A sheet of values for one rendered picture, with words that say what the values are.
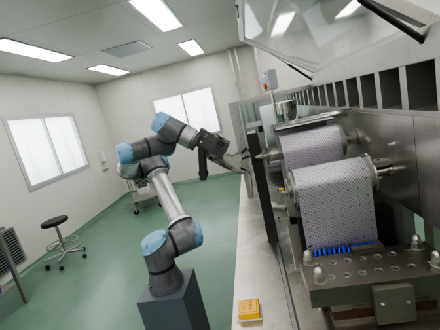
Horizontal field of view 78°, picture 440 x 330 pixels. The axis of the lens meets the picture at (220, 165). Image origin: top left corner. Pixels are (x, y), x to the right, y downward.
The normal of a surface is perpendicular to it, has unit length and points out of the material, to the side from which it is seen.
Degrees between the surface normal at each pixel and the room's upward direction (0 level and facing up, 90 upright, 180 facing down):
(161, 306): 90
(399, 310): 90
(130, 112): 90
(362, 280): 0
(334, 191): 90
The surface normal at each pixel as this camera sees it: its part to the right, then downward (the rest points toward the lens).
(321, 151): -0.09, 0.26
